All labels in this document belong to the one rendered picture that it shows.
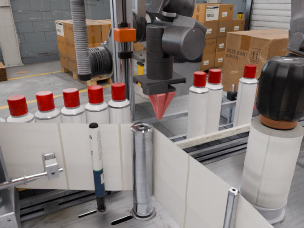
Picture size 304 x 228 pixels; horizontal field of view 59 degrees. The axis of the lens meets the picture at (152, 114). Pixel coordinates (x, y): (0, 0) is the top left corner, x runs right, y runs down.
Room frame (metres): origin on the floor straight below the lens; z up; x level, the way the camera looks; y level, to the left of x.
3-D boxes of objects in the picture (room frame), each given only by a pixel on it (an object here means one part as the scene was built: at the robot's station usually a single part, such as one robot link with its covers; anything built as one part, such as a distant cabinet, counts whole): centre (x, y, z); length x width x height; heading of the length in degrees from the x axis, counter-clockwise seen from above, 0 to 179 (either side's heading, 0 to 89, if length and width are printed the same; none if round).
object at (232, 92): (0.84, -0.29, 0.91); 0.07 x 0.03 x 0.16; 26
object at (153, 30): (0.56, -0.02, 1.19); 0.07 x 0.06 x 0.07; 37
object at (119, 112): (0.58, 0.08, 0.98); 0.05 x 0.05 x 0.20
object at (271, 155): (0.41, -0.22, 1.03); 0.09 x 0.09 x 0.30
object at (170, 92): (0.55, -0.01, 1.05); 0.07 x 0.07 x 0.09; 27
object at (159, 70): (0.56, -0.02, 1.13); 0.10 x 0.07 x 0.07; 117
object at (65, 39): (4.54, 0.96, 0.45); 1.20 x 0.84 x 0.89; 38
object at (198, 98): (0.68, -0.13, 0.98); 0.05 x 0.05 x 0.20
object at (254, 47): (1.20, -0.52, 0.99); 0.30 x 0.24 x 0.27; 116
